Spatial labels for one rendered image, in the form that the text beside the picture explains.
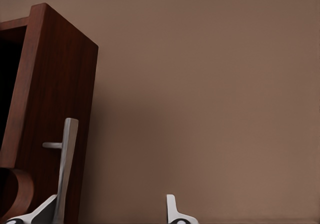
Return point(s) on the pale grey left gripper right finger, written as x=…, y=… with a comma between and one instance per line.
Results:
x=172, y=209

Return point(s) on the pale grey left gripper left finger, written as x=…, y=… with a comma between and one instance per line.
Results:
x=37, y=210

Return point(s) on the brown wooden round cup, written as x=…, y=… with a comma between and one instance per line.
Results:
x=22, y=191

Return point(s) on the dark brown wooden drawer box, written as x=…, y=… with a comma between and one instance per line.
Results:
x=62, y=84

